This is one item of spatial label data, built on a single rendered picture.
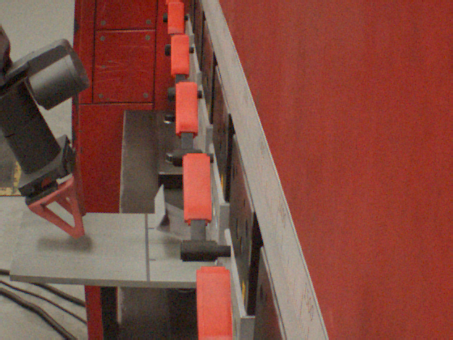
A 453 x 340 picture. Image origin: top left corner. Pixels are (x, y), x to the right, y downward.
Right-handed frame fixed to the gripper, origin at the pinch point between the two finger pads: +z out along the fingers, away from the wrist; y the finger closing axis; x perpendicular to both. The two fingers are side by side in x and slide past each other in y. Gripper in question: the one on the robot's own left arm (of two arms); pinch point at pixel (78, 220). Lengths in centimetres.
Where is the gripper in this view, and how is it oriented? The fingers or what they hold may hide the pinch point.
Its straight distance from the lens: 117.3
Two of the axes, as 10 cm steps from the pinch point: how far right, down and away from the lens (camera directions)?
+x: -8.9, 4.4, 1.1
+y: -0.8, -3.9, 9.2
